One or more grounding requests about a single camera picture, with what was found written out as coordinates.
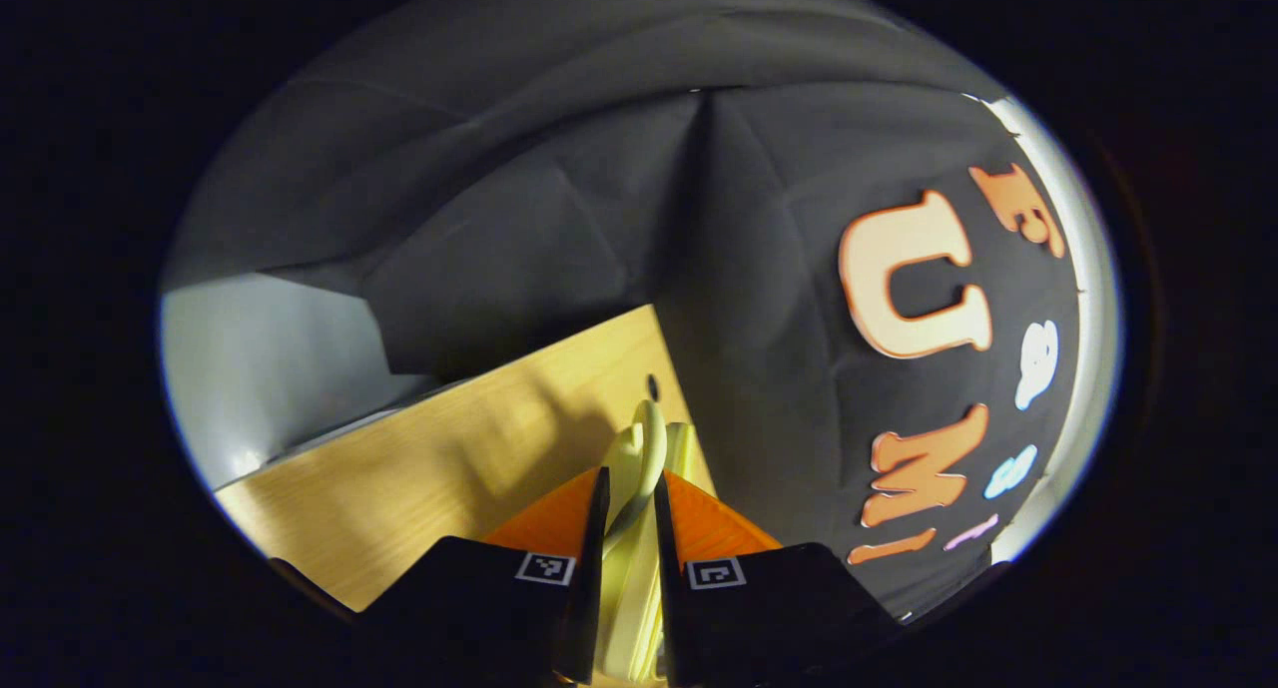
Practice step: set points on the black backdrop cloth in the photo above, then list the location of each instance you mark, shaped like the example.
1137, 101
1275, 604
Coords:
599, 219

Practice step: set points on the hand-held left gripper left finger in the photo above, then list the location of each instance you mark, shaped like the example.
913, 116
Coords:
597, 568

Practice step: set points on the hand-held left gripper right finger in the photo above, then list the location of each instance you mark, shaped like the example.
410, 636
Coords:
667, 588

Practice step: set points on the cream yellow small suitcase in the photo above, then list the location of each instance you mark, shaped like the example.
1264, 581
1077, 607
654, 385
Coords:
649, 448

